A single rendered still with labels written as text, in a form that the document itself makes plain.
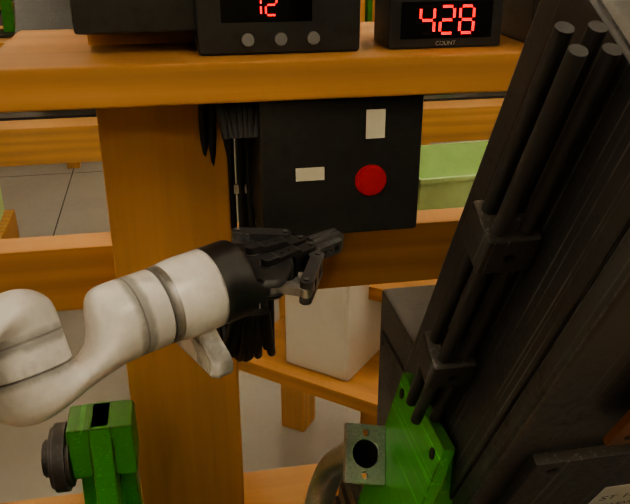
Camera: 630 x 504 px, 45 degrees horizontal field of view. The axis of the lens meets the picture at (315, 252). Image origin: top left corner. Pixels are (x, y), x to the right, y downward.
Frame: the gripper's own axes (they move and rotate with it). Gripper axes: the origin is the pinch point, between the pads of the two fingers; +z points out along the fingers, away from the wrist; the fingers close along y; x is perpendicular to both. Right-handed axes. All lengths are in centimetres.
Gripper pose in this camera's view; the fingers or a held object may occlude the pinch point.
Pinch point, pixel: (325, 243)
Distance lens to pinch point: 77.5
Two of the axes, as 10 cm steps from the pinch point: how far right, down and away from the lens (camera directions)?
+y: -6.3, -4.3, 6.5
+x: -0.5, 8.5, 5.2
